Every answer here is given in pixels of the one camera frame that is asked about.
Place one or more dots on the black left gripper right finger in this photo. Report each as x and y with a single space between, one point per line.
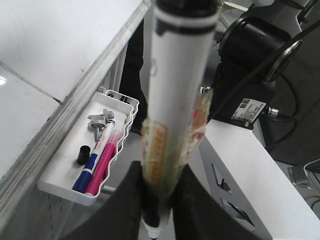
196 216

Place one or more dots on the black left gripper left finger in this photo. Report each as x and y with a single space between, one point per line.
119 218

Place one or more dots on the white black whiteboard marker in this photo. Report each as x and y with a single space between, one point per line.
181 39

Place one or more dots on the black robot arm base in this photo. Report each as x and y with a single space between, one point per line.
245 45

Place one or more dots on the blue capped whiteboard marker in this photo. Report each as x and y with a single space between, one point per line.
85 176

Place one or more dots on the white whiteboard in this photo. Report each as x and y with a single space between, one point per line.
53 56

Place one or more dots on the pink highlighter marker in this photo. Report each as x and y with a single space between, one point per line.
101 171

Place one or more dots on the black marker cap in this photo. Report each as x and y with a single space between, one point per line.
83 155

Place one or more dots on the white marker tray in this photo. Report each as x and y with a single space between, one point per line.
63 171

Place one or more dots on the grey metal clamp bolt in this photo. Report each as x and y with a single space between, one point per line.
99 121

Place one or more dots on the white table frame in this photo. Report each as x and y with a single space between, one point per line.
239 170

